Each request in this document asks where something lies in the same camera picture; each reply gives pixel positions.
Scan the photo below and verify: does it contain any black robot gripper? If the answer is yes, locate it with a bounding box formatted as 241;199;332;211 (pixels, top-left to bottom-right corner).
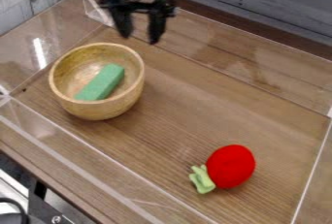
99;0;176;45

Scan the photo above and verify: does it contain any green foam block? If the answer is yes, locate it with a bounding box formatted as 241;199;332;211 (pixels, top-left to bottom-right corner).
73;64;124;101

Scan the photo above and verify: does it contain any brown wooden bowl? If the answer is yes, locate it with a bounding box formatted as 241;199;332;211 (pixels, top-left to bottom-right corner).
48;43;146;120

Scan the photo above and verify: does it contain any red plush strawberry toy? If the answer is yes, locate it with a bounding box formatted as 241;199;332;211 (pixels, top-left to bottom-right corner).
187;144;257;194

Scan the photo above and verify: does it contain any clear acrylic corner bracket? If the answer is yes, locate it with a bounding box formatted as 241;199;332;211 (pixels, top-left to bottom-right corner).
83;0;114;27

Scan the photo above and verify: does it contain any clear acrylic tray wall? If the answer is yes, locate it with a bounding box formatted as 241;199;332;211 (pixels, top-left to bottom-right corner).
0;91;218;224

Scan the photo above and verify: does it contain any black table leg bracket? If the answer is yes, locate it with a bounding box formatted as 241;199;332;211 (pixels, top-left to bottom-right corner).
26;179;75;224

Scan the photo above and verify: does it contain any black cable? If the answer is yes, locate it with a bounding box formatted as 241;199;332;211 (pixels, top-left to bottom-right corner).
0;197;31;224

